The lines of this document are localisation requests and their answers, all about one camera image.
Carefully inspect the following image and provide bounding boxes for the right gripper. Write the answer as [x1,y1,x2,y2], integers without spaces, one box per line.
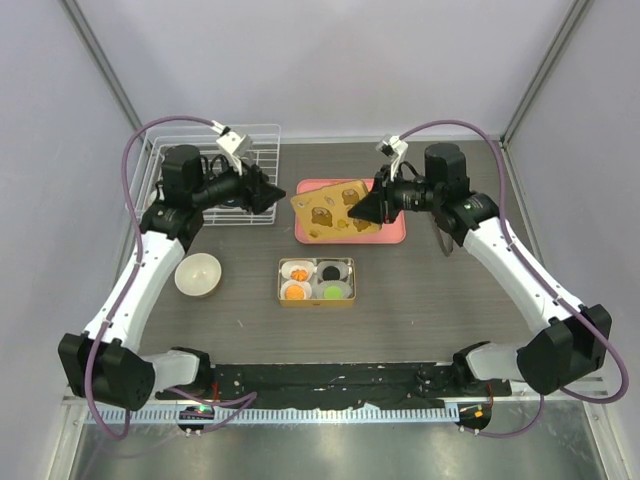
[350,164,443,224]

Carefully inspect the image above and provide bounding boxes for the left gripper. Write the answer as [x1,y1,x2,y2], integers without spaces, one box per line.
[192,154,286,215]

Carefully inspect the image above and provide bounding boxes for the silver tin lid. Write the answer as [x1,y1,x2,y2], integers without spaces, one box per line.
[289,179,384,244]

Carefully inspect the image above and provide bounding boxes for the black round cookie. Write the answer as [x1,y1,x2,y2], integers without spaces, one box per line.
[322,266,341,281]

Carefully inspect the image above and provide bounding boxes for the metal tongs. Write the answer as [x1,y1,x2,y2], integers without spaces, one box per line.
[430,215,454,257]

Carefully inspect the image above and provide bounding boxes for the orange swirl cookie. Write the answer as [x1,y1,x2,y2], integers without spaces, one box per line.
[290,269,309,282]

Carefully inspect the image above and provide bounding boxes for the green round cookie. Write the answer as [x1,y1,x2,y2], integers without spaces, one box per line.
[323,285,344,300]

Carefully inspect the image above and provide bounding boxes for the large orange round cookie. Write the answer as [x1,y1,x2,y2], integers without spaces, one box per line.
[284,284,307,300]

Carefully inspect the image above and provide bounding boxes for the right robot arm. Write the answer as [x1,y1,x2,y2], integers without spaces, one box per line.
[348,137,612,395]

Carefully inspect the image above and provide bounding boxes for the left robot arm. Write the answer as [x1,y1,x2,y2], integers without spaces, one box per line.
[58,145,286,411]

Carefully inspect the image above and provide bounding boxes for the pink tray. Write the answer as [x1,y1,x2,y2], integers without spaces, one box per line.
[294,178,407,246]

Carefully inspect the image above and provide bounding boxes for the gold cookie tin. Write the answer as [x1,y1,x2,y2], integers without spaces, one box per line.
[277,257,357,308]

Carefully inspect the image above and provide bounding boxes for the white bowl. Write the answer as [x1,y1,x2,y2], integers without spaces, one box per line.
[174,253,222,298]

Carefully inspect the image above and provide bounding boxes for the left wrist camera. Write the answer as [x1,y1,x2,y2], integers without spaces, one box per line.
[211,120,252,176]

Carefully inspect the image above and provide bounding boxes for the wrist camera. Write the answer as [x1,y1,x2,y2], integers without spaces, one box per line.
[211,120,252,176]
[376,135,408,180]

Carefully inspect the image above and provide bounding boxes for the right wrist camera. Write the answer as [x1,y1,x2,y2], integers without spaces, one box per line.
[376,135,408,180]

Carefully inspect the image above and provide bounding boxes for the white wire dish rack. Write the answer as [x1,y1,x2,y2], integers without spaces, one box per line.
[129,122,281,227]

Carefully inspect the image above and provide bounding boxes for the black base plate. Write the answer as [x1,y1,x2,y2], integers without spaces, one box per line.
[155,362,514,407]

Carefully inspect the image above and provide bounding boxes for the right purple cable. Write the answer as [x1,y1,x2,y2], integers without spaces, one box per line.
[394,119,630,438]

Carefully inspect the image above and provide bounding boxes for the purple cable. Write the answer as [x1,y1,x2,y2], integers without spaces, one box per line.
[394,119,630,438]
[83,115,236,441]

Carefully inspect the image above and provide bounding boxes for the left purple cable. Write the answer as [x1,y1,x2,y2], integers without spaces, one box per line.
[83,115,236,441]

